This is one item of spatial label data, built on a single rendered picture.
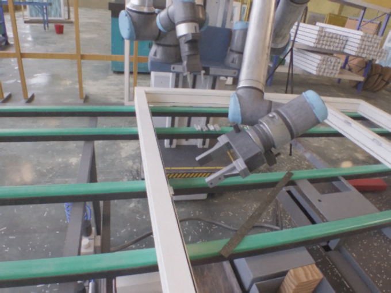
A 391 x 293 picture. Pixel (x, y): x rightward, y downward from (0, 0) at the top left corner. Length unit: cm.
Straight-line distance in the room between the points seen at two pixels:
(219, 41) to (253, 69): 92
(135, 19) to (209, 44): 53
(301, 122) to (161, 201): 39
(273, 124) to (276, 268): 44
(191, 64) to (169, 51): 49
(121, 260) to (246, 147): 38
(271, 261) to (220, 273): 17
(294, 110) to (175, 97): 76
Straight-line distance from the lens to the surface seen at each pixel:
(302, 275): 82
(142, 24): 141
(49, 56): 360
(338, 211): 89
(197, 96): 132
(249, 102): 77
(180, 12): 107
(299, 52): 621
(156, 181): 65
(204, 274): 89
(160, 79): 191
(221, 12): 175
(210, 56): 173
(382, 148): 135
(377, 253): 128
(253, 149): 62
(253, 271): 83
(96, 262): 59
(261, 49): 87
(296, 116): 66
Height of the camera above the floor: 134
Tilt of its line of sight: 30 degrees down
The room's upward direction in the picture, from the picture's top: 9 degrees clockwise
